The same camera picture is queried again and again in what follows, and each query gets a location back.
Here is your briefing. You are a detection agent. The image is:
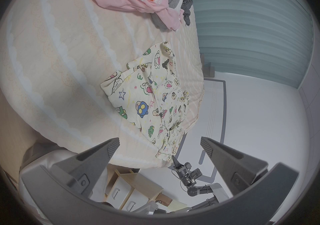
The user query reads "grey bedside table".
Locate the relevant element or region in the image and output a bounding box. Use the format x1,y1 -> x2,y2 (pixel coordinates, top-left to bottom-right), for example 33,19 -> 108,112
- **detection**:
203,62 -> 215,77

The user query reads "blue-green curtain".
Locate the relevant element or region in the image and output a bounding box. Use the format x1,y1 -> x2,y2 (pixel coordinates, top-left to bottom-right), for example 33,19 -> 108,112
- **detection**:
189,0 -> 314,90

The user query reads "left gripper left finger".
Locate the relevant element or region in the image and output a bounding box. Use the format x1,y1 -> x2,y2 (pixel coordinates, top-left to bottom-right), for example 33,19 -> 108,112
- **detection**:
53,138 -> 120,193

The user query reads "wooden chest of drawers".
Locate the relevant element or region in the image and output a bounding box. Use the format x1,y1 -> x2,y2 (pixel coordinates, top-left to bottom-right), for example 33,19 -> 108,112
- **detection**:
104,168 -> 163,211

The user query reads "white printed pyjama top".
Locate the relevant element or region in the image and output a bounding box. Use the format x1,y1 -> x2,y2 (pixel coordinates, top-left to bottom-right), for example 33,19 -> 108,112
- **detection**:
100,41 -> 191,162

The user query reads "bed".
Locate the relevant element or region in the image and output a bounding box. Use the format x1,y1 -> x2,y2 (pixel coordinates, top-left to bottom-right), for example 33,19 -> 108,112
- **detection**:
0,0 -> 227,182

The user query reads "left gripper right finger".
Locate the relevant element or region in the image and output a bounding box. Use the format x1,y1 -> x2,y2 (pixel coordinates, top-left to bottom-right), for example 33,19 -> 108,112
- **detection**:
200,136 -> 269,196

